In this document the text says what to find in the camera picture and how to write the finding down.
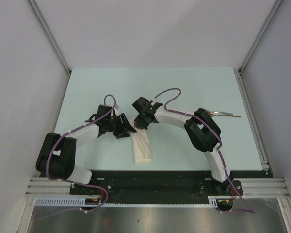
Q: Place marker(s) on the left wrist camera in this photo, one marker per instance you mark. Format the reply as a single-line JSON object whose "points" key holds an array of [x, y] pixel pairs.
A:
{"points": [[105, 112]]}

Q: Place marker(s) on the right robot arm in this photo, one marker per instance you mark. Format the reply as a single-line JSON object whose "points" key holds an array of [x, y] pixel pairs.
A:
{"points": [[201, 129]]}

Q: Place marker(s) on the white slotted cable duct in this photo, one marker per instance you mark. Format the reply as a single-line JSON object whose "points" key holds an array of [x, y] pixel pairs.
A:
{"points": [[90, 202]]}

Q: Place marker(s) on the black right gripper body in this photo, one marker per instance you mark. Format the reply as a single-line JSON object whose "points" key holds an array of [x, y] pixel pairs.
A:
{"points": [[141, 122]]}

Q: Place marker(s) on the silver metal fork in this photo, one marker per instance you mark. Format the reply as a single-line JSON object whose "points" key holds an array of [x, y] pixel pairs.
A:
{"points": [[217, 113]]}

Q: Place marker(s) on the white cloth napkin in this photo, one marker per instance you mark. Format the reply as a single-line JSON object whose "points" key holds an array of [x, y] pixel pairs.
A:
{"points": [[142, 150]]}

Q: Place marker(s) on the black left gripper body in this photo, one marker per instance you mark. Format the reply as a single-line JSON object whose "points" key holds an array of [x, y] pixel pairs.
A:
{"points": [[113, 124]]}

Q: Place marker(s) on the left aluminium corner post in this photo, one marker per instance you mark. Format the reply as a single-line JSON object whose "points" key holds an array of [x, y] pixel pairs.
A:
{"points": [[38, 15]]}

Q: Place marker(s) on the right aluminium corner post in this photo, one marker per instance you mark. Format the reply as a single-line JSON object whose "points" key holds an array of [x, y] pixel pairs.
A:
{"points": [[260, 35]]}

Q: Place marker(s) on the aluminium corner post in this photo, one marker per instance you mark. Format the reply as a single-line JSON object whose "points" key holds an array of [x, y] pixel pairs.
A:
{"points": [[260, 35], [38, 15]]}

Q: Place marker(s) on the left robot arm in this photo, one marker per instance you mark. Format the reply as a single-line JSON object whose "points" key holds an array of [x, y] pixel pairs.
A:
{"points": [[57, 156]]}

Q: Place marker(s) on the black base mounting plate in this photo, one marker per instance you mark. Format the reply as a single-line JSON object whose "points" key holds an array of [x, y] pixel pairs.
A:
{"points": [[170, 175]]}

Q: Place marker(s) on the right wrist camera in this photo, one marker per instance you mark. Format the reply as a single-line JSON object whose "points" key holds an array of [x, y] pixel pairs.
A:
{"points": [[144, 106]]}

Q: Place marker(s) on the aluminium frame rail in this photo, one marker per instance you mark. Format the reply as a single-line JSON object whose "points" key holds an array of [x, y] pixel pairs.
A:
{"points": [[247, 187]]}

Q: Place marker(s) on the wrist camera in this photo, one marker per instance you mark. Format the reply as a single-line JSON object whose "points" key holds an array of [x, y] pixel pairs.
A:
{"points": [[105, 112], [144, 106]]}

